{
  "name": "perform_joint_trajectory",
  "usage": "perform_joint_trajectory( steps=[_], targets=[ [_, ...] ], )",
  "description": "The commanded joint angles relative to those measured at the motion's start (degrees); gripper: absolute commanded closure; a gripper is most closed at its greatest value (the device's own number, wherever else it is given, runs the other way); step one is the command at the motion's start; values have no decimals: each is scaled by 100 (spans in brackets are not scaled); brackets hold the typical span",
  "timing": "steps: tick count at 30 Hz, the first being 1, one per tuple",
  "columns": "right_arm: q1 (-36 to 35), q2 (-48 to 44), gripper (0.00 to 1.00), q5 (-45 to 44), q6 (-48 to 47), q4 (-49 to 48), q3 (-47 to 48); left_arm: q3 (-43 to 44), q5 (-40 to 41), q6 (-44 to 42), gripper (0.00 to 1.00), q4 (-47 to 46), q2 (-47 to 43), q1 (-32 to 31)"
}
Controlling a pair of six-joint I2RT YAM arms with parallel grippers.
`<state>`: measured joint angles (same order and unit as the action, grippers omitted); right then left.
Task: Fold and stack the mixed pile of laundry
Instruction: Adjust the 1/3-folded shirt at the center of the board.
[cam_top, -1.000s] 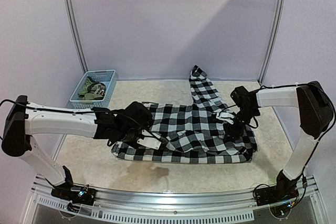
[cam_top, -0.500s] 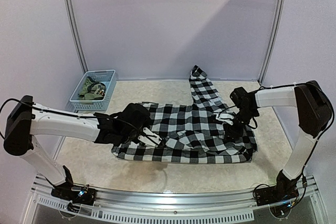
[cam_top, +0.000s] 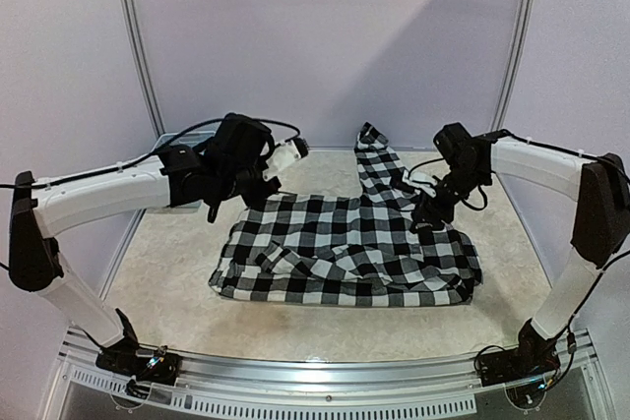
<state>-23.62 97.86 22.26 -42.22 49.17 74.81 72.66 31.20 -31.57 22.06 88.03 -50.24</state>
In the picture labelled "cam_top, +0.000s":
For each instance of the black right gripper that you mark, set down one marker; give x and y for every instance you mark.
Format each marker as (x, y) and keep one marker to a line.
(432, 201)

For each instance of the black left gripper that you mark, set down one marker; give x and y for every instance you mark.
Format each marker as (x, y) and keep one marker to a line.
(258, 197)

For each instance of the black white checked shirt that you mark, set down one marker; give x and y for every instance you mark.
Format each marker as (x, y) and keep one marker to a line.
(362, 251)

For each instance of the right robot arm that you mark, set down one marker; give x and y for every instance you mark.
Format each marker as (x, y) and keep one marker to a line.
(598, 185)

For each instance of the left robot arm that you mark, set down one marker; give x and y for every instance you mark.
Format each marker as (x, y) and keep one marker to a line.
(241, 159)

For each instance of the light blue plastic basket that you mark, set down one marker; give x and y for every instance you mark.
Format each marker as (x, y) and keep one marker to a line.
(191, 139)

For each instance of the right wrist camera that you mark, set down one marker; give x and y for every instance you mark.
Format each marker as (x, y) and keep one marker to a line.
(416, 182)

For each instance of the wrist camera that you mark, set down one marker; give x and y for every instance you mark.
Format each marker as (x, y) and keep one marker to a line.
(416, 182)
(285, 154)

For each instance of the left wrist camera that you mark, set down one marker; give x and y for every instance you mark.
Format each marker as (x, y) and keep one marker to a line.
(285, 154)

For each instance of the right aluminium wall post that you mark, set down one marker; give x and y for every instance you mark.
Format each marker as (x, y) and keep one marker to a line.
(515, 54)

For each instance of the aluminium wall post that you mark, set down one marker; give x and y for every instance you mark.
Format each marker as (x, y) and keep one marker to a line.
(141, 63)
(515, 54)

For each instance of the front aluminium rail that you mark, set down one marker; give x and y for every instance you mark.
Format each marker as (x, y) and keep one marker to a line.
(211, 387)

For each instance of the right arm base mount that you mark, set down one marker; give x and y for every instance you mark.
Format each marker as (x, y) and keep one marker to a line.
(533, 357)

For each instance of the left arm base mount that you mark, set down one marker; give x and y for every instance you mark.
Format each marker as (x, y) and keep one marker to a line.
(142, 366)

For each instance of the left aluminium wall post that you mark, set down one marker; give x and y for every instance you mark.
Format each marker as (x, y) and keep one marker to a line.
(141, 63)

